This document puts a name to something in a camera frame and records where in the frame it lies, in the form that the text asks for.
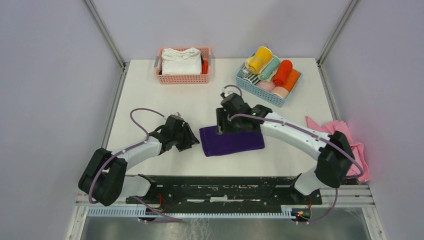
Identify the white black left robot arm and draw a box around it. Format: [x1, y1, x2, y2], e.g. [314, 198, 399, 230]
[77, 114, 199, 207]

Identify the pink rolled towel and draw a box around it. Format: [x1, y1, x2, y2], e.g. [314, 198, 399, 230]
[256, 81, 275, 92]

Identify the purple cloth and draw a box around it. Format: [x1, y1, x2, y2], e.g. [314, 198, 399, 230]
[199, 126, 265, 157]

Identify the white slotted cable duct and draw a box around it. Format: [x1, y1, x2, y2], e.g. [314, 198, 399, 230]
[87, 206, 296, 220]

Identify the pink perforated plastic basket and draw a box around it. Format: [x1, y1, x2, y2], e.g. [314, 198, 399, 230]
[154, 46, 211, 85]

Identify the yellow towel with grey pattern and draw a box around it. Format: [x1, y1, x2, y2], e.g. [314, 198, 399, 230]
[248, 46, 273, 74]

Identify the crumpled pink cloth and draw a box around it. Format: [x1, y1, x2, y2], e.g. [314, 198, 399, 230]
[305, 116, 371, 183]

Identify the folded white towel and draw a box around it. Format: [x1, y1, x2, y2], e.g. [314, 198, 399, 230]
[161, 47, 202, 75]

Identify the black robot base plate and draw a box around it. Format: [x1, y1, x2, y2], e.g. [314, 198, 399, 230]
[141, 175, 323, 214]

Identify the teal rolled towel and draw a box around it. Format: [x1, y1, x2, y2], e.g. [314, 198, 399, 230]
[257, 55, 281, 81]

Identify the grey white rolled towel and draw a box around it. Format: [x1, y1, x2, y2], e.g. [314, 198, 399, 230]
[240, 69, 251, 79]

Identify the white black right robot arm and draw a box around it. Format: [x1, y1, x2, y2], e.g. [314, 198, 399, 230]
[216, 92, 356, 204]

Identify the orange towel in pink basket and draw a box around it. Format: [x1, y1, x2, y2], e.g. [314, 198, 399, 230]
[201, 60, 209, 75]

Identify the blue perforated plastic basket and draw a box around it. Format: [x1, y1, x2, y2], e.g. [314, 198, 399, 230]
[235, 63, 303, 108]

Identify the green white striped rolled towel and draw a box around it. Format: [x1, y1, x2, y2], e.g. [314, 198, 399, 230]
[243, 73, 261, 86]

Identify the red-orange rolled towel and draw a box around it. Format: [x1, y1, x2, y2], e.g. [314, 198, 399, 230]
[272, 59, 293, 87]

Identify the yellow rolled towel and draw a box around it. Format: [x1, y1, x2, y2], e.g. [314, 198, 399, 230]
[244, 56, 254, 69]

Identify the orange and peach rolled towel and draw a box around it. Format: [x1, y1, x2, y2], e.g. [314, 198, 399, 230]
[271, 69, 301, 99]

